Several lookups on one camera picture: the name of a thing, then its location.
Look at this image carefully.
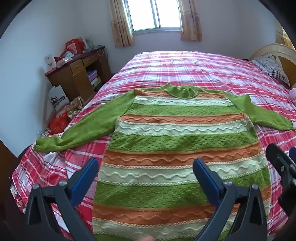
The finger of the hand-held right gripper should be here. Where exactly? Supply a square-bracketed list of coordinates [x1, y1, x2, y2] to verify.
[265, 143, 296, 186]

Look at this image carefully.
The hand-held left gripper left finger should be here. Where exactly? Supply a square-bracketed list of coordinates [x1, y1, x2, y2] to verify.
[23, 158, 99, 241]

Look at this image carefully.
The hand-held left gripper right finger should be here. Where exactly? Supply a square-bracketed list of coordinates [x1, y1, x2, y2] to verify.
[193, 158, 268, 241]

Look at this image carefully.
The green orange striped knit sweater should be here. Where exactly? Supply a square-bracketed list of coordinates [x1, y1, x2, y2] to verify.
[34, 84, 295, 241]

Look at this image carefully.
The red plastic bag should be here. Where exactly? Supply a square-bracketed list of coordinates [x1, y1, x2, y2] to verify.
[48, 111, 69, 135]

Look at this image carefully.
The woven basket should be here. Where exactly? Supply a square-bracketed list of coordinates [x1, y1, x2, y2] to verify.
[68, 96, 85, 121]

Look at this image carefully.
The white paper bag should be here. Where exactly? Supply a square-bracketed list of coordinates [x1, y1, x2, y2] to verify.
[48, 85, 70, 113]

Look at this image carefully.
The striped pillow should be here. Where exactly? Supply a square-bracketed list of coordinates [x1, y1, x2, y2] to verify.
[252, 53, 290, 87]

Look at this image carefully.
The brown wooden desk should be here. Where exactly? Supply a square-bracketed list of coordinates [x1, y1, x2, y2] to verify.
[45, 47, 112, 101]

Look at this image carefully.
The stack of books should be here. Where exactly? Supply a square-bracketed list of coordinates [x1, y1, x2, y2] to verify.
[87, 70, 102, 89]

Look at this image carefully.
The cream wooden headboard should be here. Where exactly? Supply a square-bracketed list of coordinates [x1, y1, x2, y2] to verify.
[250, 43, 296, 87]

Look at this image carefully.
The bed with red plaid sheet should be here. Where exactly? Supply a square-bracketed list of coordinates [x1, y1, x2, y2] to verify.
[10, 51, 296, 241]

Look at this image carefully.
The white card with hearts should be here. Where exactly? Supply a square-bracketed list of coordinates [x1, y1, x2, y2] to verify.
[44, 54, 56, 70]

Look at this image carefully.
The red gift box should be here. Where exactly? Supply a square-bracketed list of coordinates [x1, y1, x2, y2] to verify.
[65, 38, 84, 55]

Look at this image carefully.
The beige patterned curtain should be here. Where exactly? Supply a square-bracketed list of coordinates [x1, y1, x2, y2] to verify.
[109, 0, 135, 48]
[180, 0, 203, 42]

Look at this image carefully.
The window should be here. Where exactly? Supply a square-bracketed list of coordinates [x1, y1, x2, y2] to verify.
[126, 0, 183, 35]

